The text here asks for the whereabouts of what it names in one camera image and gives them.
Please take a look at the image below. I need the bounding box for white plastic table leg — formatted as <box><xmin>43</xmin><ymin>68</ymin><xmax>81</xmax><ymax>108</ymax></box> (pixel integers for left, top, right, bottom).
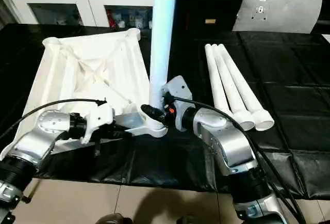
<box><xmin>204</xmin><ymin>43</ymin><xmax>235</xmax><ymax>118</ymax></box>
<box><xmin>210</xmin><ymin>43</ymin><xmax>256</xmax><ymax>132</ymax></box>
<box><xmin>218</xmin><ymin>42</ymin><xmax>275</xmax><ymax>133</ymax></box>
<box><xmin>148</xmin><ymin>0</ymin><xmax>180</xmax><ymax>129</ymax></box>

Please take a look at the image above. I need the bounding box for black cabinet with gold label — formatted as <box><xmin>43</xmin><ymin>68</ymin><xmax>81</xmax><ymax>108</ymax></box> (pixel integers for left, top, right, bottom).
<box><xmin>177</xmin><ymin>0</ymin><xmax>247</xmax><ymax>33</ymax></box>

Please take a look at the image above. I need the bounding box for white glass-door cabinet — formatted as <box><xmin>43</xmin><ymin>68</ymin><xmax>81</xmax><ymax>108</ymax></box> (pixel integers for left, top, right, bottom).
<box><xmin>4</xmin><ymin>0</ymin><xmax>157</xmax><ymax>28</ymax></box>

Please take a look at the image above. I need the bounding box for black work mat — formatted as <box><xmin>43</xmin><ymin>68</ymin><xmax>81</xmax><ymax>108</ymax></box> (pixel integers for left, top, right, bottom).
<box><xmin>0</xmin><ymin>22</ymin><xmax>330</xmax><ymax>200</ymax></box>

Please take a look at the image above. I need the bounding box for light grey printed pillow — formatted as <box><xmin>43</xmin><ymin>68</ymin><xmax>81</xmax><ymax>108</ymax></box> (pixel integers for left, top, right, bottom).
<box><xmin>232</xmin><ymin>0</ymin><xmax>324</xmax><ymax>34</ymax></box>

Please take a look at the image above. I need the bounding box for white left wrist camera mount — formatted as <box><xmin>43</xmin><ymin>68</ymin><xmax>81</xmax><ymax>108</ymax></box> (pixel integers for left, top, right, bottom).
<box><xmin>81</xmin><ymin>102</ymin><xmax>116</xmax><ymax>145</ymax></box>

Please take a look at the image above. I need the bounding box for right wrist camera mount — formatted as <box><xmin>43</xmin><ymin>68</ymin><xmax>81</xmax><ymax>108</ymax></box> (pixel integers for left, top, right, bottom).
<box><xmin>161</xmin><ymin>75</ymin><xmax>193</xmax><ymax>132</ymax></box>

